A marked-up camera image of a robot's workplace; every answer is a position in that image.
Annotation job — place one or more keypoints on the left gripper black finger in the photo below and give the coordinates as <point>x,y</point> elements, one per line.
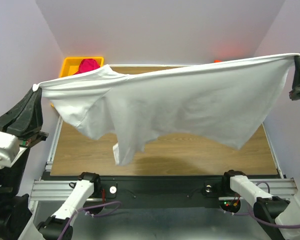
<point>30,119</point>
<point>10,116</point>

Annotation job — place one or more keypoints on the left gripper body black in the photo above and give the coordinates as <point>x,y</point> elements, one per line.
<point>29,142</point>

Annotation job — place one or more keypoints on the white t shirt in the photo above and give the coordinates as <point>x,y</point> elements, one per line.
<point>225,102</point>

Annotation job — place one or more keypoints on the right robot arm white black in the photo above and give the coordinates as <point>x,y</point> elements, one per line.
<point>279,218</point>

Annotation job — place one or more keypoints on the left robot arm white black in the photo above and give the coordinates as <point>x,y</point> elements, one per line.
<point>16,219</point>

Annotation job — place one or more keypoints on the yellow plastic bin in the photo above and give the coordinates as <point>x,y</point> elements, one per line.
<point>70,64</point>

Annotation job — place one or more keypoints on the pink t shirt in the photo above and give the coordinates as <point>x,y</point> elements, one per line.
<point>87,65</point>

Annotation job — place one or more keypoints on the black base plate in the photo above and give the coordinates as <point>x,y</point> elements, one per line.
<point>149,192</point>

